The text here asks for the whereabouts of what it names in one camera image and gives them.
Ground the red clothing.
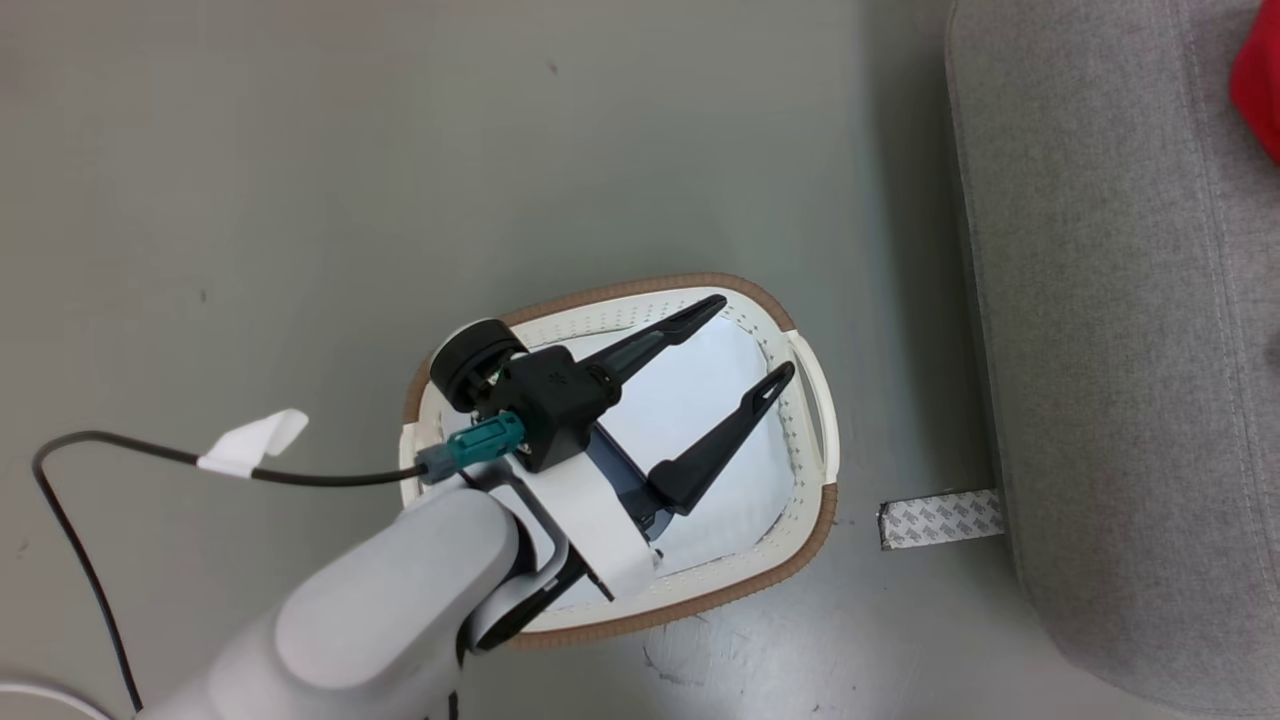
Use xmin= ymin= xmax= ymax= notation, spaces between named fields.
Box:
xmin=1228 ymin=15 xmax=1280 ymax=166

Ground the white clothing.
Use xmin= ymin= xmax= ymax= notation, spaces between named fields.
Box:
xmin=555 ymin=318 xmax=801 ymax=586

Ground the grey fabric sofa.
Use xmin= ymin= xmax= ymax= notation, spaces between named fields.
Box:
xmin=945 ymin=0 xmax=1280 ymax=716

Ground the grey patterned tape strip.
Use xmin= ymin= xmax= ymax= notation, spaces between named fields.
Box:
xmin=878 ymin=488 xmax=1004 ymax=551

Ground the thin black cable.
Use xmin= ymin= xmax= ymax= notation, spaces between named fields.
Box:
xmin=32 ymin=430 xmax=431 ymax=713

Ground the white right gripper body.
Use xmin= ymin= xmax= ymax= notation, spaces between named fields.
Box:
xmin=487 ymin=432 xmax=673 ymax=601

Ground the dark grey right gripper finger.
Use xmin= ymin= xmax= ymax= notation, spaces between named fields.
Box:
xmin=648 ymin=362 xmax=797 ymax=516
xmin=585 ymin=294 xmax=728 ymax=391

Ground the white perforated laundry basket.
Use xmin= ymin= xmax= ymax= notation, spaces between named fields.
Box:
xmin=398 ymin=272 xmax=841 ymax=651

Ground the teal cable connector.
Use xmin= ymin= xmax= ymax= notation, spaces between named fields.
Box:
xmin=415 ymin=410 xmax=528 ymax=486

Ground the white curved object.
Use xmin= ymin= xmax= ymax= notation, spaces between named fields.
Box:
xmin=0 ymin=683 xmax=106 ymax=720

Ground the white tape tag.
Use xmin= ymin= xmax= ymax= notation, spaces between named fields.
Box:
xmin=197 ymin=408 xmax=310 ymax=479

